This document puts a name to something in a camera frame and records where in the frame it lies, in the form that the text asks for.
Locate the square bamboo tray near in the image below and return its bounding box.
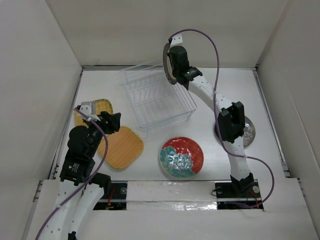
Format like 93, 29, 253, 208
105, 126, 144, 170

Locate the red teal floral plate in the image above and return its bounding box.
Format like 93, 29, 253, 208
158, 136, 204, 180

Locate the square bamboo tray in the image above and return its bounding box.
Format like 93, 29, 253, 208
105, 126, 144, 170
73, 98, 114, 127

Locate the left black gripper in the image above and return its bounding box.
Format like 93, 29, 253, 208
84, 110, 120, 156

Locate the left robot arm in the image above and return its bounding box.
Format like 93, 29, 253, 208
35, 109, 121, 240

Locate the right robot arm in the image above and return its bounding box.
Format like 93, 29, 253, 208
162, 43, 254, 198

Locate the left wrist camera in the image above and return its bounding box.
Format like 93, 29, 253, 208
76, 101, 97, 119

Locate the grey reindeer pattern plate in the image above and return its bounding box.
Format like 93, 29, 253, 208
218, 116, 256, 150

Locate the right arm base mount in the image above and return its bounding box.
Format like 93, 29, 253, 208
211, 180, 263, 210

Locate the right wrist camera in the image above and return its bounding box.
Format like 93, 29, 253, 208
169, 34, 183, 47

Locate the white wire dish rack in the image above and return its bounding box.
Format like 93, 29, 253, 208
119, 59, 197, 136

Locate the brown rimmed cream plate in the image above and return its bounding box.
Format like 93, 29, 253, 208
162, 42, 177, 85

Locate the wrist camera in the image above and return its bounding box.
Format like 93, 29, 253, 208
169, 34, 183, 47
76, 101, 97, 119

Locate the square bamboo tray far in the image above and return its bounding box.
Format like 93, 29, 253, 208
73, 98, 114, 127

